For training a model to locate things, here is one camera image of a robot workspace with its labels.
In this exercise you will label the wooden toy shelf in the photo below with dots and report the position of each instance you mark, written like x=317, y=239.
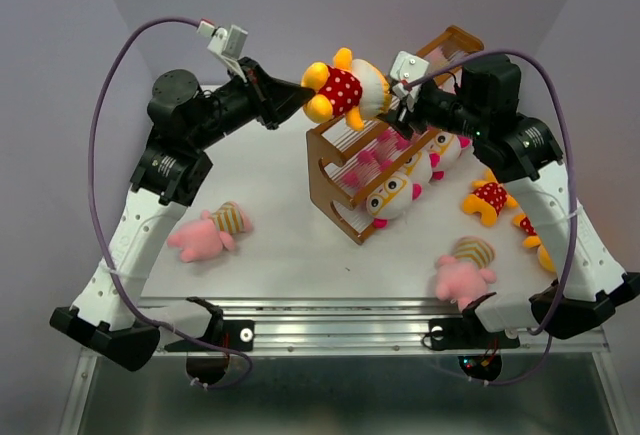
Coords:
x=332, y=148

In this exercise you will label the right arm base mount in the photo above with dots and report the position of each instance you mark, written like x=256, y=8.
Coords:
x=480, y=357

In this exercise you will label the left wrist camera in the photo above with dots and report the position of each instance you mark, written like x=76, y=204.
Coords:
x=225, y=43

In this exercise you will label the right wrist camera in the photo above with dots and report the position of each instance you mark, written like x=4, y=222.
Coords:
x=407, y=68

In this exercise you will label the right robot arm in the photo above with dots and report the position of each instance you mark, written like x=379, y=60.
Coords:
x=477, y=98

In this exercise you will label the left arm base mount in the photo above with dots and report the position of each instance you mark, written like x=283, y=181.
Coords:
x=225, y=368

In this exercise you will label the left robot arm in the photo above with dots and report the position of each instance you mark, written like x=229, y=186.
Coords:
x=186, y=120

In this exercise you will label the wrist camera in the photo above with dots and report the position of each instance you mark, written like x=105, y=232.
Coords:
x=225, y=43
x=407, y=68

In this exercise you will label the white glasses plush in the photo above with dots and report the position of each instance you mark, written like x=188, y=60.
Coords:
x=391, y=198
x=419, y=167
x=449, y=147

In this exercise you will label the pink plush, front right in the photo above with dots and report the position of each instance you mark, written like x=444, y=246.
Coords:
x=465, y=274

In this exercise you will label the pink plush with wheels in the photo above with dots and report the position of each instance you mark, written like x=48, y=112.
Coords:
x=442, y=56

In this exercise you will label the pink plush under left arm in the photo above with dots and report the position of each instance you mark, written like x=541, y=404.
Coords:
x=212, y=233

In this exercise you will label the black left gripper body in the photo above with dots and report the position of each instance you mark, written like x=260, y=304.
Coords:
x=236, y=106

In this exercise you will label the yellow bear plush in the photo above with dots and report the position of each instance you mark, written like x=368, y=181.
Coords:
x=350, y=87
x=533, y=241
x=487, y=199

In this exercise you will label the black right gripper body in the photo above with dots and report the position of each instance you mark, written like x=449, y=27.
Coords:
x=443, y=109

